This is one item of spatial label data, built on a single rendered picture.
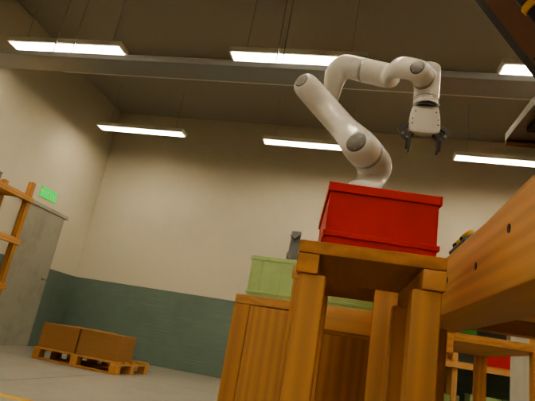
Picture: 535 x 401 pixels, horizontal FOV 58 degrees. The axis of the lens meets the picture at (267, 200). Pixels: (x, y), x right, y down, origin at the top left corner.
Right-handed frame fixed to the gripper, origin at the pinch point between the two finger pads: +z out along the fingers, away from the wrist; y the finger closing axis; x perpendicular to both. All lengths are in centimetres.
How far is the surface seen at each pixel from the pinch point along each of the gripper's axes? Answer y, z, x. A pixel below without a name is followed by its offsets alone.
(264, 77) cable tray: 123, -192, -276
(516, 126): -10, 19, 56
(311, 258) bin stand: 27, 53, 65
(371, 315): 12, 56, 7
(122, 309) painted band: 393, 48, -670
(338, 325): 20, 61, 6
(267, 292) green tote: 50, 49, -45
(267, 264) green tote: 52, 37, -46
